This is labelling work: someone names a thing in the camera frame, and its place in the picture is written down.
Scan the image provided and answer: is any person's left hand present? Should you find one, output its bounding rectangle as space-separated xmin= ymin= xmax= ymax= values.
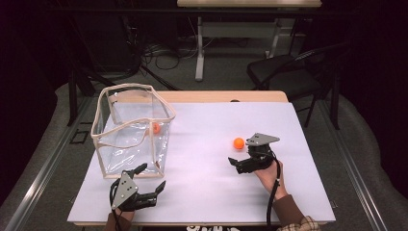
xmin=112 ymin=206 xmax=136 ymax=224

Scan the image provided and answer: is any wooden table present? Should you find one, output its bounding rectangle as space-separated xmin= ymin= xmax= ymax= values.
xmin=72 ymin=90 xmax=335 ymax=227

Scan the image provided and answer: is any person's right hand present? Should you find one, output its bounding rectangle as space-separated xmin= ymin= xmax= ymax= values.
xmin=254 ymin=160 xmax=289 ymax=202

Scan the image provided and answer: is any white desk with metal legs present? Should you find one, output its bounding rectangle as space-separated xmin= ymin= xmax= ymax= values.
xmin=176 ymin=0 xmax=323 ymax=83

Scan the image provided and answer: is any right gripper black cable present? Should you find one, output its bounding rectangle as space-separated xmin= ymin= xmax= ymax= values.
xmin=265 ymin=149 xmax=284 ymax=231

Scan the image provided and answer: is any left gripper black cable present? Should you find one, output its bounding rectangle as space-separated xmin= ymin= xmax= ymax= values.
xmin=108 ymin=178 xmax=123 ymax=231

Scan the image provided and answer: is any person's dark printed clothing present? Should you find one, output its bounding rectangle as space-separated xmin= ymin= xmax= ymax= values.
xmin=140 ymin=224 xmax=270 ymax=231

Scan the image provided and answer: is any white table mat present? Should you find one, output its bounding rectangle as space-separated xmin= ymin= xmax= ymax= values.
xmin=66 ymin=101 xmax=337 ymax=224

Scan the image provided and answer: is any black folding chair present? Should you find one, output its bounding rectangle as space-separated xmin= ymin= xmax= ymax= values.
xmin=245 ymin=41 xmax=351 ymax=129

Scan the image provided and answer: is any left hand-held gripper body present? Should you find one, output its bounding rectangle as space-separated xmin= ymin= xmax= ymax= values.
xmin=109 ymin=171 xmax=159 ymax=213

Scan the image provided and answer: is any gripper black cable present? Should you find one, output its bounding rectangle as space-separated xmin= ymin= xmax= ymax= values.
xmin=265 ymin=149 xmax=284 ymax=231
xmin=108 ymin=178 xmax=123 ymax=231

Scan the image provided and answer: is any tangle of floor cables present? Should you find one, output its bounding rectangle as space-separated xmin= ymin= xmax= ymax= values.
xmin=128 ymin=15 xmax=222 ymax=73

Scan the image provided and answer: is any clear bag with beige trim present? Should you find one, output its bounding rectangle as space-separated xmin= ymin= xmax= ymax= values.
xmin=90 ymin=82 xmax=177 ymax=180

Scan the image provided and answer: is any metal floor rail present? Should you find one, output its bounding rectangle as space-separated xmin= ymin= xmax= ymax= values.
xmin=3 ymin=95 xmax=94 ymax=231
xmin=317 ymin=98 xmax=390 ymax=231

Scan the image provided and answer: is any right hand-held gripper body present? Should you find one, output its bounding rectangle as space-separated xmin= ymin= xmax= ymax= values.
xmin=236 ymin=132 xmax=281 ymax=175

